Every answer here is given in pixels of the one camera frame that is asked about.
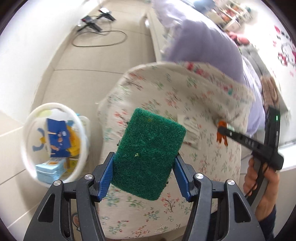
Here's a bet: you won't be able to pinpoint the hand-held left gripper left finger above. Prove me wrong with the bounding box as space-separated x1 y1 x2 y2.
23 152 115 241

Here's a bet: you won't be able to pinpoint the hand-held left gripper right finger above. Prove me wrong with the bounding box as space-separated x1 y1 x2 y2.
174 155 265 241

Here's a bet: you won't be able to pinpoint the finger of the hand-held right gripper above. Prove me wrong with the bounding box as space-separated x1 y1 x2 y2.
217 125 265 151

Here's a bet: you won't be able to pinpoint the orange wrapper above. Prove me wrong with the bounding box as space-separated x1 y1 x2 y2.
216 120 230 147

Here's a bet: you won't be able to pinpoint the green scouring pad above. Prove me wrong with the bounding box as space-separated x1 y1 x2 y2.
111 108 187 201

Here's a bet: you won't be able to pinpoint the yellow paper packaging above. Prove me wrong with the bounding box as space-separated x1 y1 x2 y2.
67 126 82 158

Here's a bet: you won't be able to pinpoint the light blue carton box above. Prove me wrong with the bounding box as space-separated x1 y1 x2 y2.
35 158 68 184

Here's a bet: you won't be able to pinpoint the dark blue carton box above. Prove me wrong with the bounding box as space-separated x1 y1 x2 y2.
46 118 73 158

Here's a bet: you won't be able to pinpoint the white plastic bin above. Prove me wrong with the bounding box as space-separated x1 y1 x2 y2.
23 102 91 189

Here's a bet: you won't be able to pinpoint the person's right forearm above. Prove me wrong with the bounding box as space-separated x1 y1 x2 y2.
257 203 278 241

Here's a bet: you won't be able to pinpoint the person's right hand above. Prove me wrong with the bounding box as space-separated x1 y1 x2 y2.
243 159 281 221

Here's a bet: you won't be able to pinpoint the crumpled white tissue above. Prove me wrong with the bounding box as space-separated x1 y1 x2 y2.
178 114 202 149

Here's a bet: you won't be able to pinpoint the grey pillow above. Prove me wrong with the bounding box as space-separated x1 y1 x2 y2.
240 45 271 77

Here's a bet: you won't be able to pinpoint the floral cushion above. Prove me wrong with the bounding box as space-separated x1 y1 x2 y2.
96 61 255 237

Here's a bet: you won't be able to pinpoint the pink plush toy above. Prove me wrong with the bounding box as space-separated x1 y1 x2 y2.
228 31 250 46

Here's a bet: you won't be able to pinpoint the purple pillow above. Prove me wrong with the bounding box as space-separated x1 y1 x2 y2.
151 0 266 138

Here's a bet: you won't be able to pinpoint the white shelf unit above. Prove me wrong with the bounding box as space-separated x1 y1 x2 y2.
215 0 253 30

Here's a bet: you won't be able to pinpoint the dark cloth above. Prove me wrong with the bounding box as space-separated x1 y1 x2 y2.
194 0 216 10

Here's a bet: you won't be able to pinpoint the pink flower wall stickers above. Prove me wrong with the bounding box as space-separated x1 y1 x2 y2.
272 25 296 78

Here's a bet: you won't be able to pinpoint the black floor cable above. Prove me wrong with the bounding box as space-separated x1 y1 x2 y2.
72 30 128 47

